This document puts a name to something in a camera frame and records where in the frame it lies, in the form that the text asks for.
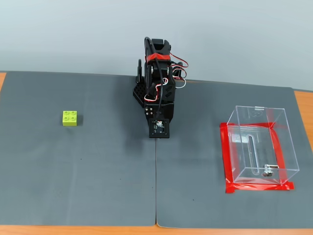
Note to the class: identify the transparent acrylic box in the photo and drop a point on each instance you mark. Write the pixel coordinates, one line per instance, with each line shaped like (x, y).
(264, 147)

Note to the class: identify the red tape band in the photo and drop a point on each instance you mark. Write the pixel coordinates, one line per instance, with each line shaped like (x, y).
(159, 57)

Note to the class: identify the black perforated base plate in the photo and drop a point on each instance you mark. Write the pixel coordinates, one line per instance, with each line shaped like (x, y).
(138, 94)

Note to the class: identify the green lego block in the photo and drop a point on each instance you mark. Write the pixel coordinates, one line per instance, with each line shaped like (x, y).
(70, 118)

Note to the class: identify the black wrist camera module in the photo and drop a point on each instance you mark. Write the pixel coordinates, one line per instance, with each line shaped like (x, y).
(159, 128)

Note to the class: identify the red tape strip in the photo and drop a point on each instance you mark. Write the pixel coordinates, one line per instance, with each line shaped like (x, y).
(249, 124)
(226, 159)
(259, 188)
(278, 156)

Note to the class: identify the grey mat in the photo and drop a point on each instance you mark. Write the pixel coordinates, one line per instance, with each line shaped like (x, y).
(195, 183)
(73, 171)

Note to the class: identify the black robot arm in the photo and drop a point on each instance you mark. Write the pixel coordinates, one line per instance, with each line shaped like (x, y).
(168, 91)

